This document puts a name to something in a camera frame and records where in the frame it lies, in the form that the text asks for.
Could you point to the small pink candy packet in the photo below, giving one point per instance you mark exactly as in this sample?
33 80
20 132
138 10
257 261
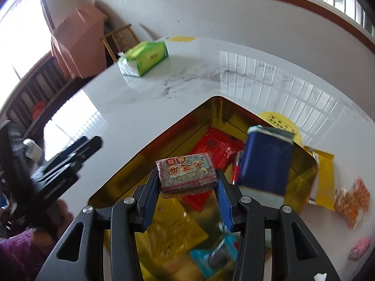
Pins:
359 249

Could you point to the brown snack block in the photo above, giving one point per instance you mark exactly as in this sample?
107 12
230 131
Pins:
186 175

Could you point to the green tissue pack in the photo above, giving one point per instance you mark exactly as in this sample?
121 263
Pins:
143 57

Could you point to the small wooden chair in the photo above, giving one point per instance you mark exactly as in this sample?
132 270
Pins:
119 41

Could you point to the yellow label on table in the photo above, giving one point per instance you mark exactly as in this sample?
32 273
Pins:
181 39

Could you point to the yellow foil snack bag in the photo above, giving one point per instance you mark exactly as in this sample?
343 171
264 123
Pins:
323 189

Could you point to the teal snack packet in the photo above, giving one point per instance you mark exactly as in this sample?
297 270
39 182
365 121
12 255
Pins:
211 262

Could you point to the dark blue snack packet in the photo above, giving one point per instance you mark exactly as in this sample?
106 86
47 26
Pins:
266 159

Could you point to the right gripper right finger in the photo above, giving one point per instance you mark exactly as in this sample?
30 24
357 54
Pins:
295 252

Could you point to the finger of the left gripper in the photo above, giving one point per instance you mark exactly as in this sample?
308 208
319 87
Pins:
56 176

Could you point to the pink covered cabinet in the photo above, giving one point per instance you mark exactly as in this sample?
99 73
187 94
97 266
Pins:
76 43

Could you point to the gold foil snack packet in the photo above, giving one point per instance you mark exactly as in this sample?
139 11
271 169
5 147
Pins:
173 231

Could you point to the orange fried twist packet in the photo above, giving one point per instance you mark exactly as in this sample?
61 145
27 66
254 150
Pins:
353 204

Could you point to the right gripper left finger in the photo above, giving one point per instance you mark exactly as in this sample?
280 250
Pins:
78 255

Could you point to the dark wooden shelf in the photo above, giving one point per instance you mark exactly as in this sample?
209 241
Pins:
38 96

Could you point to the red snack packet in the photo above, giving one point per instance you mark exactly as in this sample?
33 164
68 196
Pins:
223 149

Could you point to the red and gold tin box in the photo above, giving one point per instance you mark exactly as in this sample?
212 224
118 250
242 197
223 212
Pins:
202 227

